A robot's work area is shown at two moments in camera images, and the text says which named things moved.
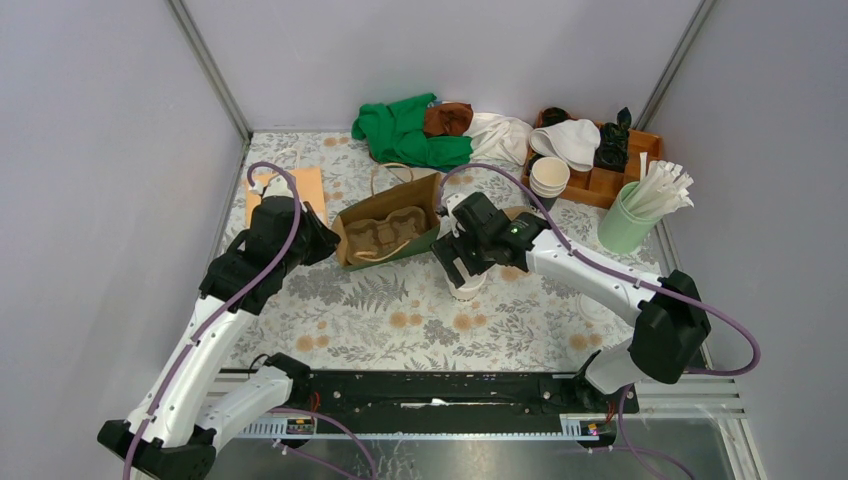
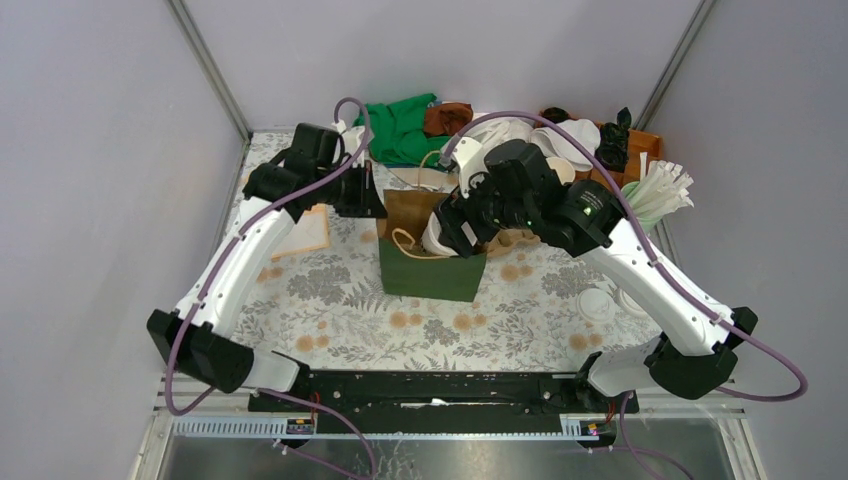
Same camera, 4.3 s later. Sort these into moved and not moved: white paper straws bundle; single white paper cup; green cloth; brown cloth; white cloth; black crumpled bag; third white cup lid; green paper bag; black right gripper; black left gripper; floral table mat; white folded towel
Moved: black left gripper; single white paper cup; green paper bag; black right gripper
Not moved: third white cup lid; floral table mat; green cloth; brown cloth; white paper straws bundle; black crumpled bag; white folded towel; white cloth
